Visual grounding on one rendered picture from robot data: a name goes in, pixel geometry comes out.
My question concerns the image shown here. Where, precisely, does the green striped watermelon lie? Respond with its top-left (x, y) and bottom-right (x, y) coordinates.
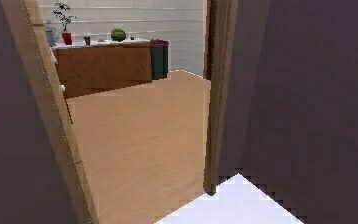
top-left (110, 28), bottom-right (127, 43)

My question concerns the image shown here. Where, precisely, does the brown wooden kitchen counter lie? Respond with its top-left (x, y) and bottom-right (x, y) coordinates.
top-left (51, 38), bottom-right (154, 99)

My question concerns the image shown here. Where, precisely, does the house plant in red pot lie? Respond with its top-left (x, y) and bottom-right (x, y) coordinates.
top-left (51, 2), bottom-right (77, 46)

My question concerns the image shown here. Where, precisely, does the brown wooden door frame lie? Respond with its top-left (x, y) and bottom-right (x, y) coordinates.
top-left (0, 0), bottom-right (239, 224)

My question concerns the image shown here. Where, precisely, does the blue grey water jug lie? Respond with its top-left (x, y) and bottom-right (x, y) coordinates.
top-left (44, 21), bottom-right (57, 48)

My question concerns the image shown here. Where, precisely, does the dark bin with maroon lid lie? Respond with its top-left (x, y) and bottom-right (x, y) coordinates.
top-left (149, 38), bottom-right (170, 81)

